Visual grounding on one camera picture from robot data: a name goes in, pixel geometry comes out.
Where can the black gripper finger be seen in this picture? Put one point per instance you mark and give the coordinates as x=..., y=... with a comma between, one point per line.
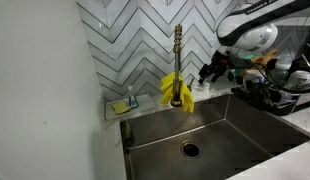
x=216, y=77
x=204, y=72

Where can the yellow rubber glove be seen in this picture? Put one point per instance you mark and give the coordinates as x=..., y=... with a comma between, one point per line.
x=187, y=96

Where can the yellow sponge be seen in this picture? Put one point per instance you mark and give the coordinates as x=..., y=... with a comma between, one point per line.
x=120, y=107

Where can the black dish rack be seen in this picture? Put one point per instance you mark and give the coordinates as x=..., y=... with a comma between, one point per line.
x=261, y=98

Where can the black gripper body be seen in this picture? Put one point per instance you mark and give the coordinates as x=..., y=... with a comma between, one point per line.
x=228, y=62

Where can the metal sink sponge holder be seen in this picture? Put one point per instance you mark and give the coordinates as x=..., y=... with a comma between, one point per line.
x=128, y=131

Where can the wooden utensils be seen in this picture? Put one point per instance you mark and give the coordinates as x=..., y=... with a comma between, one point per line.
x=265, y=58

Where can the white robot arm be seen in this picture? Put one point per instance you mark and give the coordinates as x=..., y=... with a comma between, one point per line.
x=248, y=36

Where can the small clear countertop cap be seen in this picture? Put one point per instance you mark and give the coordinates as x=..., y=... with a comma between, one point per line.
x=206, y=88

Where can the stainless steel sink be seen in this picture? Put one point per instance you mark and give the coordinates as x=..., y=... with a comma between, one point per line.
x=228, y=140

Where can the white lidded cup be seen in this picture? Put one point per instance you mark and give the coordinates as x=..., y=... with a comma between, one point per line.
x=300, y=79

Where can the gold tap spout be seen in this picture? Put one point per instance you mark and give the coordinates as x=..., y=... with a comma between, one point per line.
x=177, y=66

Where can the blue dish scrubber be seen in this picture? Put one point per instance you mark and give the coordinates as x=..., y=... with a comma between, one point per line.
x=134, y=102

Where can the white sponge tray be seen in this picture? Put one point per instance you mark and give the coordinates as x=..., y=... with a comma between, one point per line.
x=145, y=103

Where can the round sink drain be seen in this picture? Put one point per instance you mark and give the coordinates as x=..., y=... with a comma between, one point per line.
x=190, y=150

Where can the clear baby bottle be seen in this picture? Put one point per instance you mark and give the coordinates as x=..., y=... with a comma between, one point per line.
x=283, y=68

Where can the green item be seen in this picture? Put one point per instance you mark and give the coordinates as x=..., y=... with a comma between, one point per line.
x=250, y=56

